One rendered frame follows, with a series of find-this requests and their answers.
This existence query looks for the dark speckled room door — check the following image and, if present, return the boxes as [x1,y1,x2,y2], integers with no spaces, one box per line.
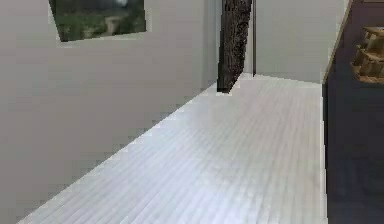
[216,0,253,94]

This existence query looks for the green framed wall picture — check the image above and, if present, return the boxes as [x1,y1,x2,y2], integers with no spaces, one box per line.
[47,0,154,43]

